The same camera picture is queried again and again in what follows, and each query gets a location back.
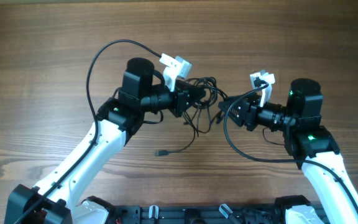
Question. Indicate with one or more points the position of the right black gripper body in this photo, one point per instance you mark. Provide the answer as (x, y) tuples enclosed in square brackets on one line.
[(254, 119)]

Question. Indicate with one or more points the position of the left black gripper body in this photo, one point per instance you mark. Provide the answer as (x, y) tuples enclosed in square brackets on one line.
[(174, 107)]

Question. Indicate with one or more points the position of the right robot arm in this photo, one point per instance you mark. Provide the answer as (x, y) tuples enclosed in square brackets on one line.
[(308, 143)]

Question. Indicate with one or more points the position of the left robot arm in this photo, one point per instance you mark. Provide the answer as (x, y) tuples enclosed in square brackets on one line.
[(56, 197)]

